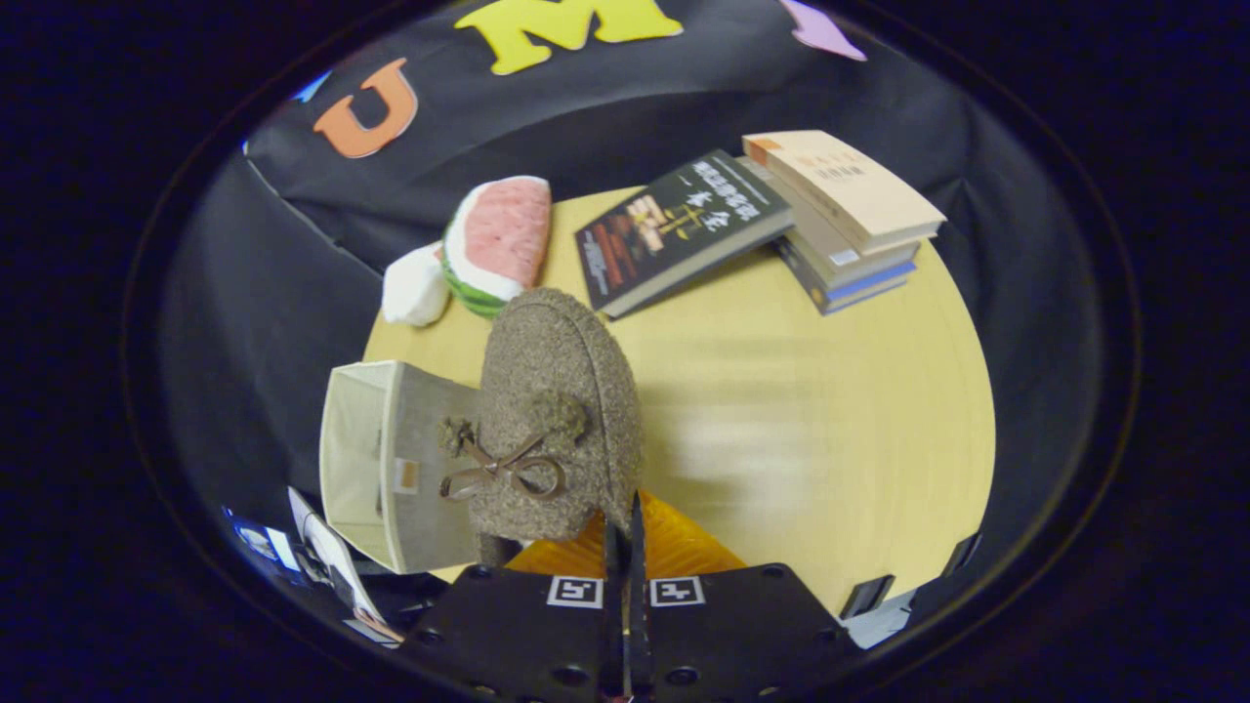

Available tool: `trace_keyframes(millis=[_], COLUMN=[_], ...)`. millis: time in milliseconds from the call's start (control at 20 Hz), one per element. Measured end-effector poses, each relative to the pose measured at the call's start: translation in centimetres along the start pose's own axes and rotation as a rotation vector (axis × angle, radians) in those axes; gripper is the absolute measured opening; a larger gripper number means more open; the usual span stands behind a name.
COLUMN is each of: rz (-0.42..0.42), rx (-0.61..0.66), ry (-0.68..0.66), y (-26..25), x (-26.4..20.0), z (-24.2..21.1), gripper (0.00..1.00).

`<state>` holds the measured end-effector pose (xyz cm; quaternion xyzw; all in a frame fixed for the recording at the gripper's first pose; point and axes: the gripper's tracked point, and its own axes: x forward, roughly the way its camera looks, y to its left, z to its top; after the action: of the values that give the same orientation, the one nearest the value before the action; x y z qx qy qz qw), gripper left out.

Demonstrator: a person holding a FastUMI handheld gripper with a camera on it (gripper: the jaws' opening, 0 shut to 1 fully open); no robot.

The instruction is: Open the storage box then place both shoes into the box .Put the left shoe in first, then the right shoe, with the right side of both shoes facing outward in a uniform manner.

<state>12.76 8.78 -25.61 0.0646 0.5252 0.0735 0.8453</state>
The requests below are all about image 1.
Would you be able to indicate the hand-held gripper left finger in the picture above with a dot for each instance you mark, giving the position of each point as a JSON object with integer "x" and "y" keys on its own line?
{"x": 612, "y": 625}

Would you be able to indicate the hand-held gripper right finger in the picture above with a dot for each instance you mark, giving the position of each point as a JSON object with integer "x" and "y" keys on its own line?
{"x": 638, "y": 625}

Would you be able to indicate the brown fuzzy shoe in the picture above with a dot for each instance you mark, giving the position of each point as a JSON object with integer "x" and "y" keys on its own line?
{"x": 557, "y": 351}

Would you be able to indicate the grey fabric storage box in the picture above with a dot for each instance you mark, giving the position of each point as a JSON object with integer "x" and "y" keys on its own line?
{"x": 420, "y": 420}

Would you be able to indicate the small black block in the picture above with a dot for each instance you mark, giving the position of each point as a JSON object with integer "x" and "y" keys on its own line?
{"x": 962, "y": 554}
{"x": 867, "y": 596}

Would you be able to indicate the white printed sheet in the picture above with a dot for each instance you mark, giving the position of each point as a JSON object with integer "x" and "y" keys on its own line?
{"x": 327, "y": 547}

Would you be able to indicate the blue printed packet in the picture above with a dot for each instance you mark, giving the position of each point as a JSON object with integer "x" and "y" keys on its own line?
{"x": 259, "y": 542}

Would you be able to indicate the white plush toy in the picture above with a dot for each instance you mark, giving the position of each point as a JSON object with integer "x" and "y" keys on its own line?
{"x": 415, "y": 288}

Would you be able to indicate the black cover book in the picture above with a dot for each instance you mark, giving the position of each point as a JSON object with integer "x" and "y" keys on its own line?
{"x": 674, "y": 229}

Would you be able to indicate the blue cover book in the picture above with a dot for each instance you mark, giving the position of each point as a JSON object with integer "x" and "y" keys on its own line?
{"x": 859, "y": 291}

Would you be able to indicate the watermelon slice plush toy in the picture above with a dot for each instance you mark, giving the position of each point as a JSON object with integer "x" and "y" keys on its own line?
{"x": 503, "y": 229}

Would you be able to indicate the beige paperback book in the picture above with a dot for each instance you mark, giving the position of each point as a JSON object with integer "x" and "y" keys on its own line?
{"x": 850, "y": 186}

